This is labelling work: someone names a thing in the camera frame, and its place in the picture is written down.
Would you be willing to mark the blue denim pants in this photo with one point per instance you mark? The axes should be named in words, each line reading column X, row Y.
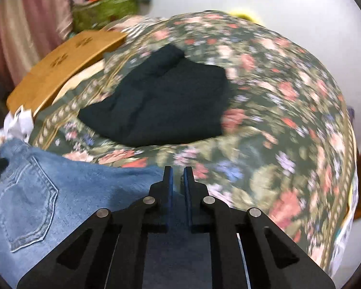
column 78, row 198

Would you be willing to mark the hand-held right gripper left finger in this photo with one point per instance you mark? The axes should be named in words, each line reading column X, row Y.
column 168, row 186

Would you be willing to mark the pink curtain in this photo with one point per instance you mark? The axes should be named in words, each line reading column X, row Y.
column 27, row 21

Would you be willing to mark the wooden board with paw cutouts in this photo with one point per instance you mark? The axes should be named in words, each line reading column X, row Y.
column 63, row 63

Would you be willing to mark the green patterned bag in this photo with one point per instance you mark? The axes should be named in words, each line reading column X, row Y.
column 103, row 10

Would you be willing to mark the black folded garment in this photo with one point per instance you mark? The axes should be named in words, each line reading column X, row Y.
column 165, row 102

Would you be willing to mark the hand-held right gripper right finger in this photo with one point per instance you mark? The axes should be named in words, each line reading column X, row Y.
column 187, row 186

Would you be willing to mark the yellow object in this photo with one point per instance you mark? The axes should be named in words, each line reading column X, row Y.
column 243, row 14

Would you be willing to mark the white crumpled cloth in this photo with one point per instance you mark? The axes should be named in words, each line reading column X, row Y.
column 18, row 125

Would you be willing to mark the floral bedspread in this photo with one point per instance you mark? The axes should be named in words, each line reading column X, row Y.
column 273, row 120

